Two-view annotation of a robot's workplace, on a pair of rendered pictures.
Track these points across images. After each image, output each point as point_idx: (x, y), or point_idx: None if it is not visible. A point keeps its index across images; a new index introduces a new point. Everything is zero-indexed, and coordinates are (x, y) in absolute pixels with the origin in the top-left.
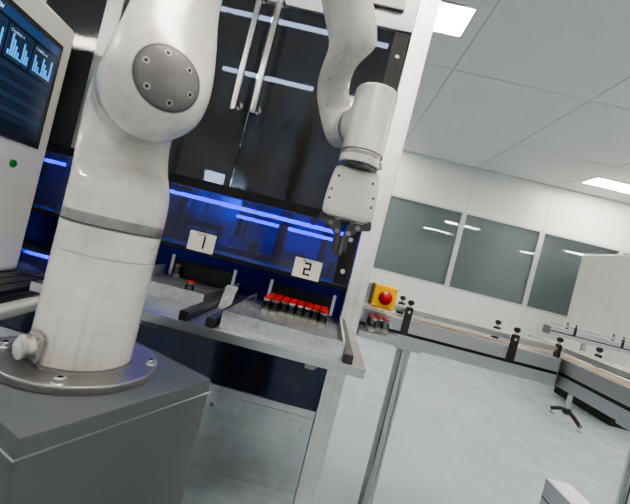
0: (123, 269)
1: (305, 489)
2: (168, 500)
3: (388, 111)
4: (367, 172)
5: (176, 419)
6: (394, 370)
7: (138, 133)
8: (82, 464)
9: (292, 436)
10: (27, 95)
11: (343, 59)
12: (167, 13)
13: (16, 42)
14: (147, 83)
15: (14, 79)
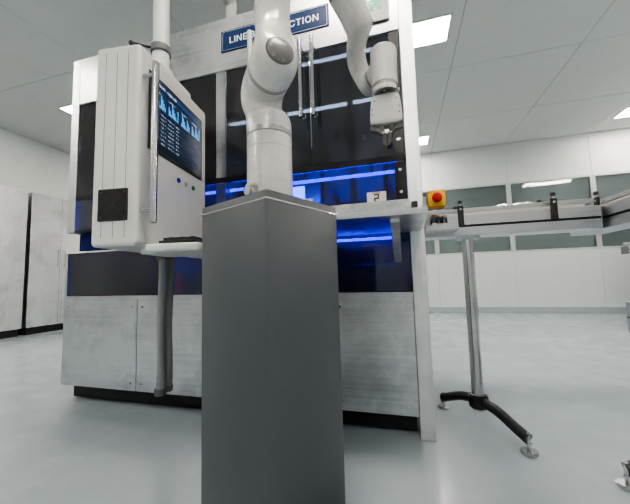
0: (280, 147)
1: (422, 349)
2: (331, 270)
3: (392, 54)
4: (390, 92)
5: (323, 220)
6: (464, 257)
7: (272, 84)
8: (289, 217)
9: (401, 313)
10: (192, 149)
11: (357, 37)
12: (272, 27)
13: (183, 120)
14: (273, 52)
15: (186, 140)
